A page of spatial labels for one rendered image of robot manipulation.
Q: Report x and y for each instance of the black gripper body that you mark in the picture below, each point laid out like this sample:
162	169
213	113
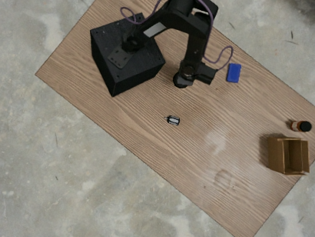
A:
182	79

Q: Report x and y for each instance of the small jar with black lid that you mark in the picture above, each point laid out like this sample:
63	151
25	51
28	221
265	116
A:
301	126

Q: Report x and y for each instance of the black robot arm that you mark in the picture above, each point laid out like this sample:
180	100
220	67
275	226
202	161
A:
177	16

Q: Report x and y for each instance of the blue lidded box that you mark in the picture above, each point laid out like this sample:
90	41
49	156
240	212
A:
233	73

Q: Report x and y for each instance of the small open brown cardboard box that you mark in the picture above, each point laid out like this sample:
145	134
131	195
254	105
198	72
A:
287	157

